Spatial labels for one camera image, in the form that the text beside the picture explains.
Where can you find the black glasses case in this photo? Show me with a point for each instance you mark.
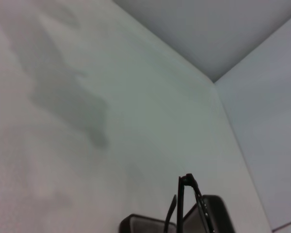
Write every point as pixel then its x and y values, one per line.
pixel 215 206

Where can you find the black glasses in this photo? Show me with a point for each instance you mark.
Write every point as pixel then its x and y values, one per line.
pixel 181 206

